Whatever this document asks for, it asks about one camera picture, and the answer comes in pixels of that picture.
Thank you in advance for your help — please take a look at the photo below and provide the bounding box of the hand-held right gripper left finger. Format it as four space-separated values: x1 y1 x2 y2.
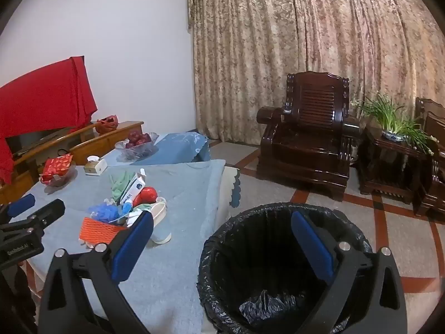
38 211 154 334

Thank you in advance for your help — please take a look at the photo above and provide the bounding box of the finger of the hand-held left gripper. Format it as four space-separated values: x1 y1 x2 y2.
0 195 36 224
19 199 66 233

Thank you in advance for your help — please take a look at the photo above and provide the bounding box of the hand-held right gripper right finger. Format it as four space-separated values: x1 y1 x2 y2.
291 211 407 334

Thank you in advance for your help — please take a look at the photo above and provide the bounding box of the orange foam net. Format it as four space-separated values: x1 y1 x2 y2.
79 217 127 246

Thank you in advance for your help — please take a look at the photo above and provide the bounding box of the bin with black bag liner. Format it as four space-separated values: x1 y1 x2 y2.
196 202 375 334

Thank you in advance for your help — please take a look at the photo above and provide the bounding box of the green glove with grey cuff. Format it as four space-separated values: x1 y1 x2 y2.
109 171 137 203

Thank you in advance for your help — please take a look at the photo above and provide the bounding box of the blue mesh sponge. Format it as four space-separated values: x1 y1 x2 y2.
88 202 133 224

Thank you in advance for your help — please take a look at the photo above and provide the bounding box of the red patterned packet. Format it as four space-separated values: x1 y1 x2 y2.
41 153 76 179

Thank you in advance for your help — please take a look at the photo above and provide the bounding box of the crumpled red plastic bag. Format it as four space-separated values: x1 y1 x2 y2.
133 187 159 207

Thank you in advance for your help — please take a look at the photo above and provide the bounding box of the white and blue carton box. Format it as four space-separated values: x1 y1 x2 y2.
119 168 147 207

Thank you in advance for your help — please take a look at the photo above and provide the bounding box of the tissue box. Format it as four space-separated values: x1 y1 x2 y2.
83 155 108 175

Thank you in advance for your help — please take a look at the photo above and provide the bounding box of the wooden cabinet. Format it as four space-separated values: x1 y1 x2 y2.
0 121 145 204

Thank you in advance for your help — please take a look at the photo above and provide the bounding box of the glass fruit bowl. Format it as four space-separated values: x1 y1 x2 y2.
114 133 159 159

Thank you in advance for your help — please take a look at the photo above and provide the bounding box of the cream scalloped cloth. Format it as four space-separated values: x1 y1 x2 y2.
222 166 243 210

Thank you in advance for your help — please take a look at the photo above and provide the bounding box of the red bag with dark print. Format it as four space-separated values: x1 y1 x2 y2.
96 114 119 135

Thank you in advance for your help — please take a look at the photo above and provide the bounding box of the dark wooden armchair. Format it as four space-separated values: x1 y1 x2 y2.
413 97 445 222
256 72 361 202

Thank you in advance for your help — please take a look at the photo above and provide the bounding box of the red cloth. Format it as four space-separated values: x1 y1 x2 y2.
0 56 99 186

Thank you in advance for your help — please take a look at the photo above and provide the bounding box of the dark wooden side table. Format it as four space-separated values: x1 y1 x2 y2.
357 124 434 205

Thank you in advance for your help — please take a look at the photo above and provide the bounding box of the blue scalloped table cover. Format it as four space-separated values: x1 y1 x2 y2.
103 131 211 166

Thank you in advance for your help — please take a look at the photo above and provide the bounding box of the green plant in porcelain bowl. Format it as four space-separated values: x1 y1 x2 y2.
350 92 438 154

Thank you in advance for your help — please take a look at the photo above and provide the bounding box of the beige patterned curtain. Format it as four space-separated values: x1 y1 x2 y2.
187 0 445 147

